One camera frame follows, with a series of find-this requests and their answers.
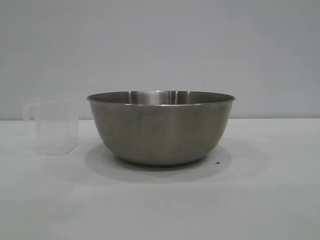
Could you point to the stainless steel mixing bowl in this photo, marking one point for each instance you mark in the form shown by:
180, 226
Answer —
160, 132

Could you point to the clear plastic measuring cup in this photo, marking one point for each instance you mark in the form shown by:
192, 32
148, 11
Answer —
55, 125

